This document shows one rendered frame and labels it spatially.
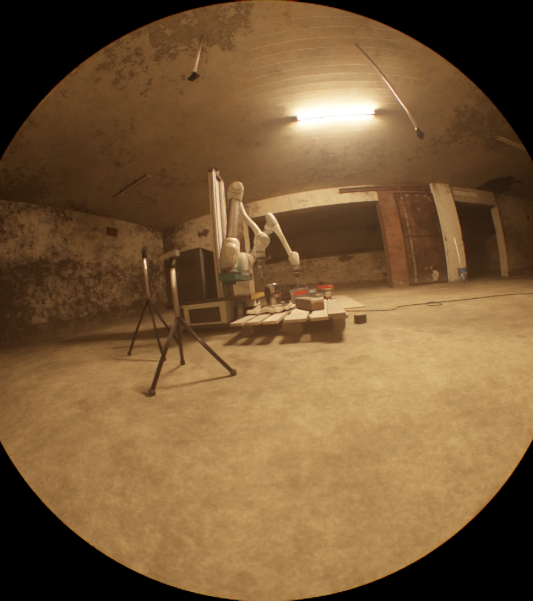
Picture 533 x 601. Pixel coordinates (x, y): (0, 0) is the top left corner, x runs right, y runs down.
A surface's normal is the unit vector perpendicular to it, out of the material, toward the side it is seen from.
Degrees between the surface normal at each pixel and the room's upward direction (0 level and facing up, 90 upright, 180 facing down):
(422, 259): 90
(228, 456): 0
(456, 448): 0
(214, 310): 90
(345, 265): 90
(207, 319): 90
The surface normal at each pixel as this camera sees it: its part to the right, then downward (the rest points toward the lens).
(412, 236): -0.27, 0.09
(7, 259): 0.96, -0.10
